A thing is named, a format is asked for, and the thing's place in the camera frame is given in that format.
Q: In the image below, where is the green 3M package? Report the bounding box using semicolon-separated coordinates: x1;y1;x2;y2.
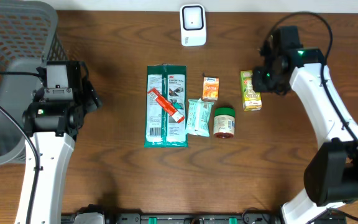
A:
144;64;188;147

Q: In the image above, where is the dark grey plastic mesh basket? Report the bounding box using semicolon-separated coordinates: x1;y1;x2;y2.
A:
0;1;68;165

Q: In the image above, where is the red sachet packet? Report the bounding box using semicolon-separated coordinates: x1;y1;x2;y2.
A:
147;88;185;123

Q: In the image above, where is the small orange box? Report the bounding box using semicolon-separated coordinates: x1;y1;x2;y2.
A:
202;77;219;100

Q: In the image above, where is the mint green wipes pack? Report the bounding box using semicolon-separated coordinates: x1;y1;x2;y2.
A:
186;98;214;137

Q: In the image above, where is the green yellow juice carton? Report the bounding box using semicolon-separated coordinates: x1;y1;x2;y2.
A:
240;70;262;111

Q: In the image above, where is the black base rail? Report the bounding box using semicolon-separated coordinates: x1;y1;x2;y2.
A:
61;212;281;224

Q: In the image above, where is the white jar green lid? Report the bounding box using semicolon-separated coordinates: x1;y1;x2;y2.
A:
213;107;235;139

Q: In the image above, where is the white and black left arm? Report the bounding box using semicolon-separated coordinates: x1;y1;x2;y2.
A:
15;78;102;223

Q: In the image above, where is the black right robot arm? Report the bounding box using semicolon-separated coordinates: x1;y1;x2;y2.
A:
252;46;358;223

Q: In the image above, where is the white barcode scanner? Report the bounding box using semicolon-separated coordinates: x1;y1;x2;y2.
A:
180;4;207;47

